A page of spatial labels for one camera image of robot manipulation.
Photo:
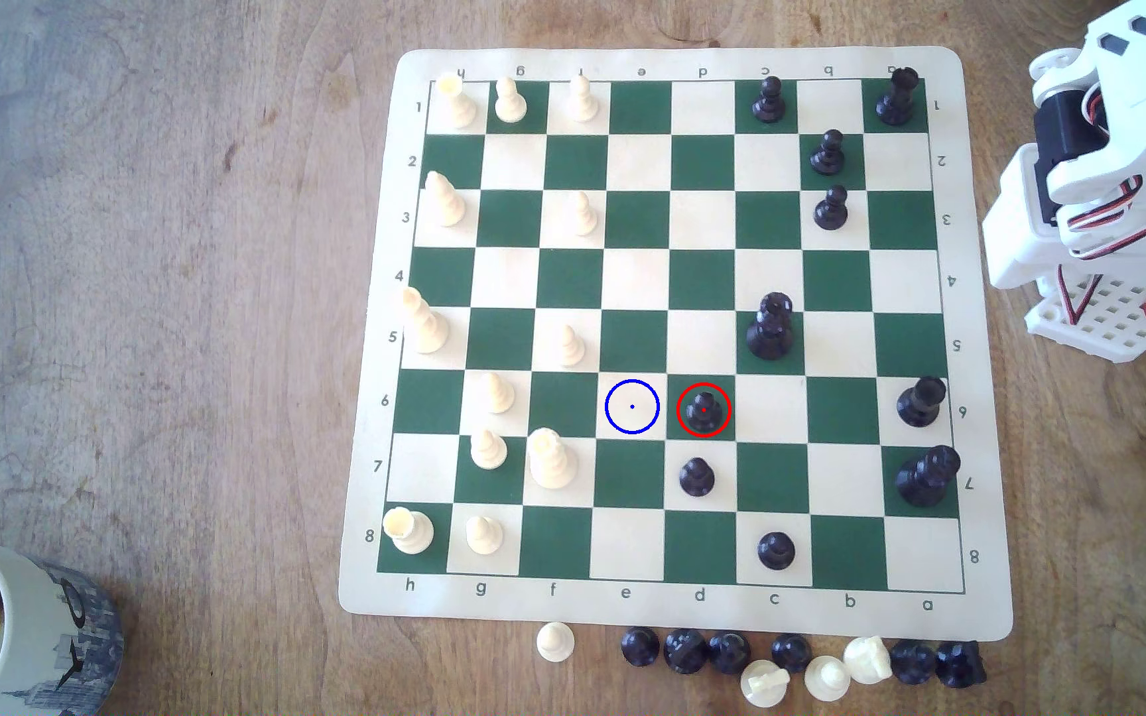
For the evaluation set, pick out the black chess pawn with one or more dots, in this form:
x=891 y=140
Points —
x=832 y=210
x=769 y=102
x=776 y=551
x=791 y=653
x=696 y=478
x=703 y=413
x=640 y=647
x=829 y=154

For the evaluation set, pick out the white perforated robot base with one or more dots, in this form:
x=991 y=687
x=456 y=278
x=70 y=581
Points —
x=1115 y=318

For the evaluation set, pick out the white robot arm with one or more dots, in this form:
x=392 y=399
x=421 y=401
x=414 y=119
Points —
x=1021 y=234

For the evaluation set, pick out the cream chess pawn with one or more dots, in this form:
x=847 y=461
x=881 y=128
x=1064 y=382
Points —
x=483 y=536
x=827 y=679
x=498 y=395
x=581 y=101
x=487 y=451
x=584 y=215
x=508 y=102
x=554 y=642
x=571 y=348

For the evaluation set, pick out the cream chess king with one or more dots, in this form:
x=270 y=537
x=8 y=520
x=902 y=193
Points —
x=552 y=461

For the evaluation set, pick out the green and cream chess mat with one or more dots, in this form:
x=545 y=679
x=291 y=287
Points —
x=702 y=283

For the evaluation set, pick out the cream chess bishop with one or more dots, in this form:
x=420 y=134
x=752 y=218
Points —
x=445 y=201
x=424 y=326

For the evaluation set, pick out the black chess queen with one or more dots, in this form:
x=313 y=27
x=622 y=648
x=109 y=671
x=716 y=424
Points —
x=770 y=330

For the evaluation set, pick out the cream chess rook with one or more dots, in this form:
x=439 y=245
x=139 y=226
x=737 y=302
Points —
x=458 y=104
x=409 y=531

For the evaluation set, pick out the black chess knight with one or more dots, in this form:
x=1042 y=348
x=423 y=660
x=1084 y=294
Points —
x=960 y=665
x=684 y=651

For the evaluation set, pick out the black chess bishop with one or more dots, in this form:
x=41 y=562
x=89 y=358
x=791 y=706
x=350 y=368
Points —
x=921 y=403
x=729 y=653

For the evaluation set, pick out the black chess king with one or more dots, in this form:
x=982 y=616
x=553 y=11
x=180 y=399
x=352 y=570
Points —
x=927 y=477

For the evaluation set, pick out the cream chess knight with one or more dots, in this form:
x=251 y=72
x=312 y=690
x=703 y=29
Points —
x=867 y=660
x=764 y=684

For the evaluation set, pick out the black chess rook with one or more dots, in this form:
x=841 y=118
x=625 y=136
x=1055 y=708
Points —
x=897 y=99
x=913 y=662

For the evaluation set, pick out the printed ceramic mug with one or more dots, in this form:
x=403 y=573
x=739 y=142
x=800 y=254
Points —
x=31 y=617

